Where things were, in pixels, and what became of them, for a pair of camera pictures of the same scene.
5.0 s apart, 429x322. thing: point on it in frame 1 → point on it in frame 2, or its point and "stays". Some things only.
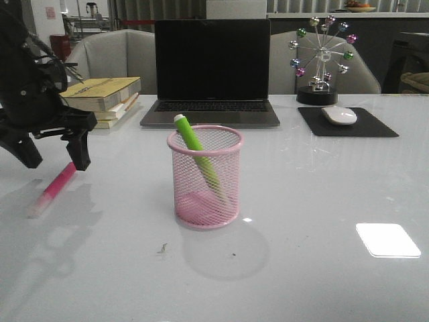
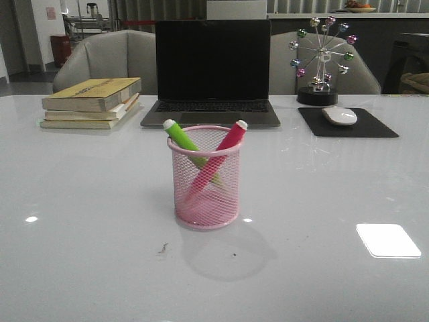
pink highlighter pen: x=52 y=191 → x=234 y=139
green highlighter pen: x=198 y=152 → x=200 y=159
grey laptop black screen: x=213 y=72 stays
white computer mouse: x=340 y=115 stays
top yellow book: x=98 y=94 stays
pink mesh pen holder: x=206 y=162 stays
